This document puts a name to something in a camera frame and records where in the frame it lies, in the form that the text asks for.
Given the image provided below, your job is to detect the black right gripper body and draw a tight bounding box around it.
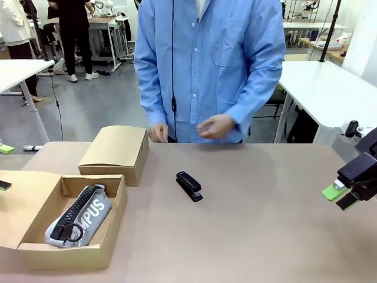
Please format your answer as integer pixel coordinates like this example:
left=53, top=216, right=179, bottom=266
left=337, top=126, right=377, bottom=202

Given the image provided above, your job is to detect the grey CAMPUS pencil case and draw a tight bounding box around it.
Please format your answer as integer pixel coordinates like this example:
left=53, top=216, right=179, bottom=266
left=44, top=184, right=113, bottom=248

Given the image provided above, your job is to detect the person's right forearm blue sleeve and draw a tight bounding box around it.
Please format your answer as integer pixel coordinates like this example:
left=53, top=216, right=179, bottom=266
left=137, top=67, right=169, bottom=128

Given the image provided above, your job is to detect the person's left forearm blue sleeve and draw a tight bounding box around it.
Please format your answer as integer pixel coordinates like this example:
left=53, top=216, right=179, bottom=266
left=229, top=64, right=286, bottom=134

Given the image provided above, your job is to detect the cardboard box with lid flap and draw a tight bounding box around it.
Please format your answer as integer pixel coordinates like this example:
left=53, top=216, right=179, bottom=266
left=0, top=170, right=128, bottom=271

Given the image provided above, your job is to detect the closed cardboard box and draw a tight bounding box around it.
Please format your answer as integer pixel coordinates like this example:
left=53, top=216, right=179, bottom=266
left=78, top=125, right=150, bottom=187

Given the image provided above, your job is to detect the person's left hand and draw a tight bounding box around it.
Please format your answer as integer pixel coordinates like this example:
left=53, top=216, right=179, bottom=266
left=196, top=114, right=239, bottom=140

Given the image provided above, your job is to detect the person's right hand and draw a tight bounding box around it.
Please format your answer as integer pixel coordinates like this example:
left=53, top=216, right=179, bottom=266
left=148, top=123, right=169, bottom=143

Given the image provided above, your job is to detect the white table with leg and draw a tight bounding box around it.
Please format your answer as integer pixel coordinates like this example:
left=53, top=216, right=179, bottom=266
left=0, top=60, right=56, bottom=152

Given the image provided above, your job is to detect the large white table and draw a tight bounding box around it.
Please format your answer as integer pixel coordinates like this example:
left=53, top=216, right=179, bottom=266
left=278, top=60, right=377, bottom=144

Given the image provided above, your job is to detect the wooden background table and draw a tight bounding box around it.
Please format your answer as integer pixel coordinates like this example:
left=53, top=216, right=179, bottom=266
left=299, top=37, right=349, bottom=64

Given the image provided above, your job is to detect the black stand pole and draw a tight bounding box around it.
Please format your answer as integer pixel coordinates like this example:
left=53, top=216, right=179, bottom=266
left=28, top=0, right=57, bottom=63

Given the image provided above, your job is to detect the person in white jacket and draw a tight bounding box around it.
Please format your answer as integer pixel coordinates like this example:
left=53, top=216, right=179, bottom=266
left=0, top=0, right=41, bottom=103

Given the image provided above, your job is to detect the person in black clothes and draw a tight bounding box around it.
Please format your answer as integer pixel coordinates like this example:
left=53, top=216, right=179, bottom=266
left=47, top=0, right=100, bottom=83

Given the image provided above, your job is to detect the black tripod pole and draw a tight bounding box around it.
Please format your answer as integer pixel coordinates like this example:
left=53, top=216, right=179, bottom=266
left=319, top=0, right=342, bottom=63

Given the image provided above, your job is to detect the black stapler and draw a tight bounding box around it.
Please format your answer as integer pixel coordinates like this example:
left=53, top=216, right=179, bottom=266
left=176, top=170, right=204, bottom=203

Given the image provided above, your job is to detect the white background desk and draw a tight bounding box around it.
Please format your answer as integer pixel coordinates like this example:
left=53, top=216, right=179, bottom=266
left=282, top=22, right=348, bottom=48

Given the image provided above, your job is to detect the grey background workbench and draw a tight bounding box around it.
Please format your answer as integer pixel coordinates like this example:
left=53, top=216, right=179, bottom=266
left=88, top=16, right=134, bottom=72

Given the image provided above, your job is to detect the person in blue shirt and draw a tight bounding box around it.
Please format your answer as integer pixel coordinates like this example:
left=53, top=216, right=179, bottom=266
left=134, top=0, right=286, bottom=145

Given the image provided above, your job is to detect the black cable to floor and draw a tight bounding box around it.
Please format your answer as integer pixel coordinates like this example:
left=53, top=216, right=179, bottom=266
left=48, top=69, right=64, bottom=143

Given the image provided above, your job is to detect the black hanging microphone cable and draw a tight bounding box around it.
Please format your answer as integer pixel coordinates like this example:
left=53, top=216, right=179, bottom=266
left=170, top=0, right=178, bottom=143

